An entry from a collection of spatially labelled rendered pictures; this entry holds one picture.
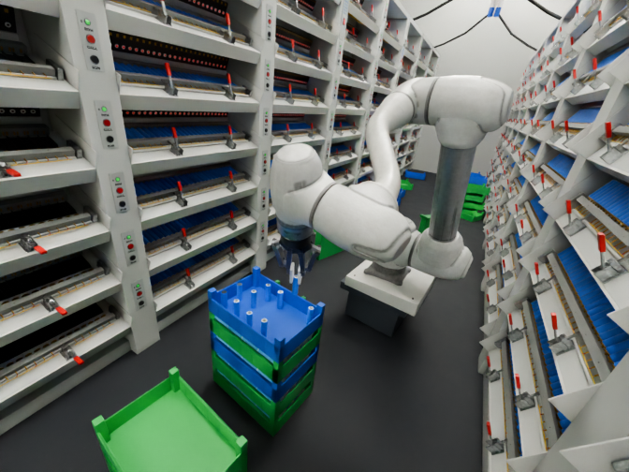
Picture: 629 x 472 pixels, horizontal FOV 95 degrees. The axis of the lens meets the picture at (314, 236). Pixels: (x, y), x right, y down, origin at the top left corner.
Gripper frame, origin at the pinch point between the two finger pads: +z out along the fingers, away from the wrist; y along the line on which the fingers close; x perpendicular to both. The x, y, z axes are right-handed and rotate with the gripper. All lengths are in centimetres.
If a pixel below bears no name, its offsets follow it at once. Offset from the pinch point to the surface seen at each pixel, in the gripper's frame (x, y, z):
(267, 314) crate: -7.2, -7.8, 14.9
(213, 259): 29, -47, 47
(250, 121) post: 77, -37, -1
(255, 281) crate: 5.2, -15.7, 17.9
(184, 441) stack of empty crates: -42.3, -19.4, 16.3
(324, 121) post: 134, -7, 26
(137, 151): 26, -57, -15
